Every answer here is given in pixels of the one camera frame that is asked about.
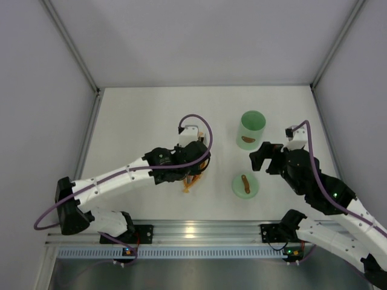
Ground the controller board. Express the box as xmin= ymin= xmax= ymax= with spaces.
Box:
xmin=122 ymin=248 xmax=135 ymax=256
xmin=284 ymin=247 xmax=304 ymax=257

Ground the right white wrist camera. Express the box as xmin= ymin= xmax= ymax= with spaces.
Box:
xmin=284 ymin=125 xmax=308 ymax=151

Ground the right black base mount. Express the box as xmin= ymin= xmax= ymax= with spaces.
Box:
xmin=260 ymin=224 xmax=289 ymax=243

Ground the right controller board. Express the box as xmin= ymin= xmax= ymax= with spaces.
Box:
xmin=284 ymin=247 xmax=304 ymax=257

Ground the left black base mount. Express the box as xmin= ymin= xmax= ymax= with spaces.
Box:
xmin=99 ymin=225 xmax=154 ymax=244

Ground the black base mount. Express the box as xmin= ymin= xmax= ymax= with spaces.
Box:
xmin=260 ymin=224 xmax=289 ymax=243
xmin=99 ymin=225 xmax=154 ymax=244

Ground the left controller board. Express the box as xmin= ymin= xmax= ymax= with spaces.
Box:
xmin=122 ymin=248 xmax=135 ymax=256

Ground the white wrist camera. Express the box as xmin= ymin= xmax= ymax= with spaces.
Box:
xmin=178 ymin=125 xmax=200 ymax=147
xmin=284 ymin=125 xmax=308 ymax=151

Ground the orange woven boat basket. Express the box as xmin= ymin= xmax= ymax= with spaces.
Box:
xmin=182 ymin=132 xmax=211 ymax=194

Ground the aluminium mounting rail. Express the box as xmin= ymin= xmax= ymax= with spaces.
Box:
xmin=45 ymin=219 xmax=345 ymax=247

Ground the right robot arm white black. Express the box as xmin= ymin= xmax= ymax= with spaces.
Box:
xmin=249 ymin=142 xmax=386 ymax=289

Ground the green lid with leather strap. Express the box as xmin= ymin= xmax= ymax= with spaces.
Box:
xmin=232 ymin=173 xmax=259 ymax=199

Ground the slotted grey cable duct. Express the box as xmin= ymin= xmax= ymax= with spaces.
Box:
xmin=57 ymin=246 xmax=291 ymax=260

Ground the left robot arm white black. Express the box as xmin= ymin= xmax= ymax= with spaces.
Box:
xmin=55 ymin=141 xmax=210 ymax=237

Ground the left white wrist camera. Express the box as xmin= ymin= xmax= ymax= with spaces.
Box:
xmin=178 ymin=125 xmax=200 ymax=147

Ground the green cylindrical lunch container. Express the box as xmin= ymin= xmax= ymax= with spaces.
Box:
xmin=236 ymin=111 xmax=266 ymax=150

